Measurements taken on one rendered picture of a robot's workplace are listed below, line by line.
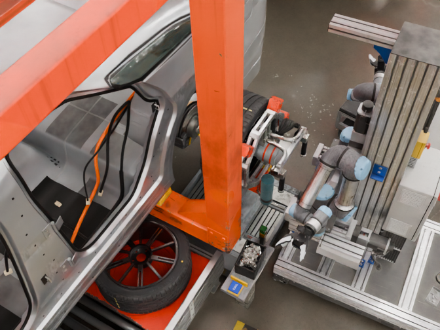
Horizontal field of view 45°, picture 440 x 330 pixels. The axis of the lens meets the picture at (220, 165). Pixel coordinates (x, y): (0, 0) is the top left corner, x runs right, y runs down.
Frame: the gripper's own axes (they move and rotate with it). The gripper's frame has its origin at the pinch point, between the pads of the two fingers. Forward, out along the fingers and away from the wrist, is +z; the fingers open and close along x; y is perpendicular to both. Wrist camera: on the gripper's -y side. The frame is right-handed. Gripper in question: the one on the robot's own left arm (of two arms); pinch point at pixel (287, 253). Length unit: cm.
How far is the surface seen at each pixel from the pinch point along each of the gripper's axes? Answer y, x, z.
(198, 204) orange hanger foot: 36, 82, -14
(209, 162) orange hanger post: -27, 54, -8
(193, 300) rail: 80, 61, 24
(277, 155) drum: 26, 60, -69
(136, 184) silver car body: 6, 102, 11
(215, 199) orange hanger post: 7, 57, -8
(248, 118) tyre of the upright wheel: -4, 76, -63
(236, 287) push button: 71, 40, 4
